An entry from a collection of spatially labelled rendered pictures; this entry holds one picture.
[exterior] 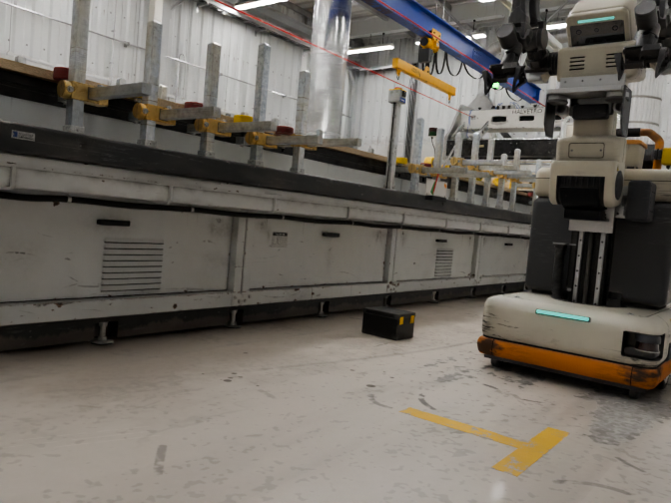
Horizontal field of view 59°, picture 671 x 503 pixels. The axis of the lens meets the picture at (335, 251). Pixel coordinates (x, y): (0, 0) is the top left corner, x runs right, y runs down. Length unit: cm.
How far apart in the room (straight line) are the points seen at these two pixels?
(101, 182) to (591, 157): 167
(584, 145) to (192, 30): 986
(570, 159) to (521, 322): 62
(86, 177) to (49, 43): 820
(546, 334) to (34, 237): 178
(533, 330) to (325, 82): 584
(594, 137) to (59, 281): 192
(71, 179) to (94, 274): 45
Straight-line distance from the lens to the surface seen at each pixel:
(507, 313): 233
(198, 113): 192
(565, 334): 226
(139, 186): 206
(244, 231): 263
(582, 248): 253
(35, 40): 1001
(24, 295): 216
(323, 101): 767
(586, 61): 240
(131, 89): 176
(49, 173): 190
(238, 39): 1241
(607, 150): 232
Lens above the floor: 52
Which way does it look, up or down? 3 degrees down
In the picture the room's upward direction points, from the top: 5 degrees clockwise
